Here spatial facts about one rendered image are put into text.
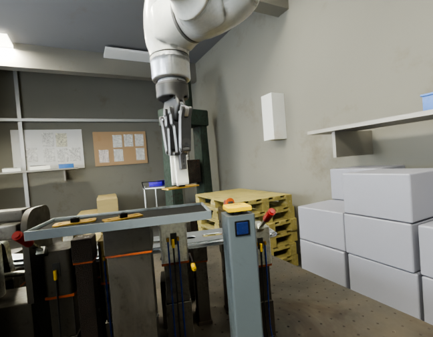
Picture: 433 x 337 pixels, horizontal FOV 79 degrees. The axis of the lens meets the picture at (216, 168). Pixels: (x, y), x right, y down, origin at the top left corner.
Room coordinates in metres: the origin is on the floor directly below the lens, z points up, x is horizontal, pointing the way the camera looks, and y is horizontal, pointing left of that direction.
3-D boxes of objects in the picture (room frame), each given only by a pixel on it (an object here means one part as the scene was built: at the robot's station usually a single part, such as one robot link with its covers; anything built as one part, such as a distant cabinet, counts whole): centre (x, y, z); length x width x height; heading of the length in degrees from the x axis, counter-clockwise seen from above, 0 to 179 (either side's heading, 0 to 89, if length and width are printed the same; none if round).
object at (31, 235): (0.60, 0.21, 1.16); 0.37 x 0.14 x 0.02; 101
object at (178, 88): (0.61, 0.09, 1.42); 0.08 x 0.07 x 0.09; 34
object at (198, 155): (4.72, 0.51, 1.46); 0.95 x 0.77 x 2.92; 117
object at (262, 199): (3.36, -0.28, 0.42); 1.21 x 0.81 x 0.83; 27
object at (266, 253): (0.82, -0.11, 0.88); 0.12 x 0.07 x 0.36; 11
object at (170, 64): (0.61, 0.09, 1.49); 0.09 x 0.09 x 0.06
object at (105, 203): (5.28, 2.47, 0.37); 1.19 x 0.85 x 0.73; 27
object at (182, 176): (0.60, 0.08, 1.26); 0.03 x 0.01 x 0.07; 124
